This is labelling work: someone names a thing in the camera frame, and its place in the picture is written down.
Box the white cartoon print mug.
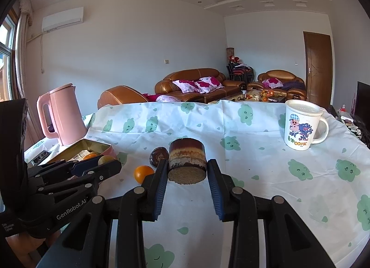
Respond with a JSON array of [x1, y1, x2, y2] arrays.
[[285, 100, 329, 151]]

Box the beige curtain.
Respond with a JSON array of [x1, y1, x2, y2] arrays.
[[13, 0, 33, 101]]

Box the black television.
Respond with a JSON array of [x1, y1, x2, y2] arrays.
[[356, 81, 370, 130]]

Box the cluttered coffee table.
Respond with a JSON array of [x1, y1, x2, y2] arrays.
[[208, 89, 287, 103]]

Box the pink electric kettle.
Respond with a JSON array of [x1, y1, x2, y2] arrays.
[[37, 83, 88, 146]]

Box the pink metal tin box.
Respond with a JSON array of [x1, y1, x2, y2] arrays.
[[43, 138, 117, 170]]

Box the small orange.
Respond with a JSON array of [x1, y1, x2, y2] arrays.
[[133, 165, 155, 184]]

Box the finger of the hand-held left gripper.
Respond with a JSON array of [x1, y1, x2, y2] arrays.
[[27, 156, 100, 181], [29, 159, 122, 196]]

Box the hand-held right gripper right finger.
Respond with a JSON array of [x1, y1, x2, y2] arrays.
[[207, 159, 336, 268]]

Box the dark purple passion fruit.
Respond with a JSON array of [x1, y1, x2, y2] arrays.
[[149, 146, 170, 168]]

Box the white translucent mug lid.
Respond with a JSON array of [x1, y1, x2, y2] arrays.
[[286, 100, 325, 116]]

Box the white wall air conditioner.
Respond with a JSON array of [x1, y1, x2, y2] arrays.
[[41, 7, 84, 33]]

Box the white pillow with magenta flowers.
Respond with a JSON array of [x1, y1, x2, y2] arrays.
[[173, 79, 200, 93], [194, 76, 224, 93], [262, 78, 284, 88]]

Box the yellow-green round fruit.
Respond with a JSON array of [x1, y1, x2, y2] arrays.
[[98, 155, 116, 167]]

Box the brown leather armchair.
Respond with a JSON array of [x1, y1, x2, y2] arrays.
[[97, 85, 149, 109]]

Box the window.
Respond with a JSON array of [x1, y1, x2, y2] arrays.
[[0, 23, 16, 102]]

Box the cluttered television cabinet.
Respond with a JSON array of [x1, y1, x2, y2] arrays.
[[325, 105, 370, 141]]

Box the short brown leather sofa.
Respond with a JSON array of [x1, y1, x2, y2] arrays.
[[247, 70, 307, 101]]

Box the stack of dark chairs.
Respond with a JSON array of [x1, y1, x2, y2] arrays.
[[227, 61, 255, 83]]

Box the printed paper leaflet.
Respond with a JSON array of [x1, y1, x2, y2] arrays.
[[69, 149, 90, 161]]

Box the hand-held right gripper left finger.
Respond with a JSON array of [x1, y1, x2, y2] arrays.
[[36, 159, 169, 268]]

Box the purple blanket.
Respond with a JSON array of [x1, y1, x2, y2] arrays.
[[283, 81, 306, 90]]

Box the long brown leather sofa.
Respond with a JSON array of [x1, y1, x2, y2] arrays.
[[154, 68, 246, 103]]

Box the white tablecloth with green clouds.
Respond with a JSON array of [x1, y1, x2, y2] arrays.
[[25, 100, 370, 268]]

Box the layered brown round cake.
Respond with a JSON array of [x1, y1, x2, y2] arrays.
[[168, 138, 208, 184]]

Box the brown wooden door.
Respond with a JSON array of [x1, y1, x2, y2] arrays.
[[303, 31, 333, 106]]

